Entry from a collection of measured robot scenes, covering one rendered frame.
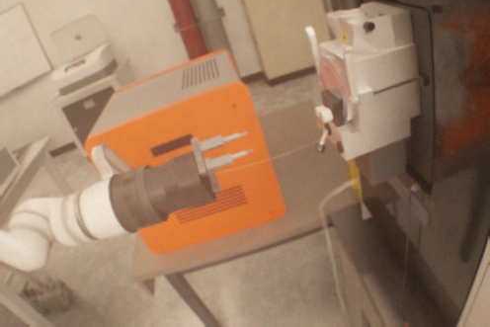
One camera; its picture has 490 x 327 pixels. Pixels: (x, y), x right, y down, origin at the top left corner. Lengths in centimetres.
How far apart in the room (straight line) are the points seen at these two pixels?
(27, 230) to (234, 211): 60
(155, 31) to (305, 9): 167
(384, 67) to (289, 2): 318
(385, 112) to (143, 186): 30
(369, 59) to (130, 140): 59
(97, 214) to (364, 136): 34
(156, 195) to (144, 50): 355
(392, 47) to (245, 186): 59
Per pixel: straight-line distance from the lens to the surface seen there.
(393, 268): 78
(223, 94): 75
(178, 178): 37
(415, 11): 40
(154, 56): 390
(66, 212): 45
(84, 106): 350
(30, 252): 49
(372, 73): 39
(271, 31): 353
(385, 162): 48
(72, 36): 388
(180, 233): 97
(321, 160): 114
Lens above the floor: 138
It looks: 30 degrees down
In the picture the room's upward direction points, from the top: 19 degrees counter-clockwise
